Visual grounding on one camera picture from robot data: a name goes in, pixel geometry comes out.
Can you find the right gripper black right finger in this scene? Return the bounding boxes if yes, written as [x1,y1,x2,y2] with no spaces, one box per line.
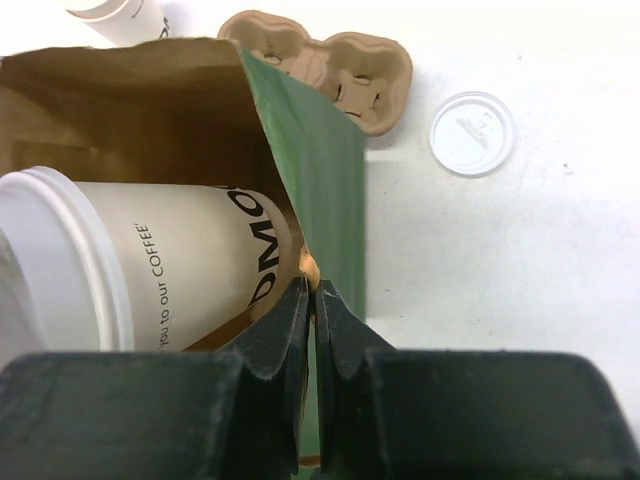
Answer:
[314,281,639,479]

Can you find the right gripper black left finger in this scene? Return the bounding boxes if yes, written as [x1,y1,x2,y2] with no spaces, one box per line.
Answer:
[1,277,310,479]

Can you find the white paper coffee cup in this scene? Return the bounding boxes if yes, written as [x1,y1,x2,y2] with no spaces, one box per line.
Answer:
[76,182,299,352]

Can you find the clear plastic cup lid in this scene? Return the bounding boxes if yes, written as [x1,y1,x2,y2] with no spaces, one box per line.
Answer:
[429,91,516,178]

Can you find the green paper takeout bag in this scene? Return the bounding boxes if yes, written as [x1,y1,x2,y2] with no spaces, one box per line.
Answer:
[1,38,366,374]

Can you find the stacked white paper cups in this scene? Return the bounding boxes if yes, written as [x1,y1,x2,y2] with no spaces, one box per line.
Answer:
[60,0,171,47]

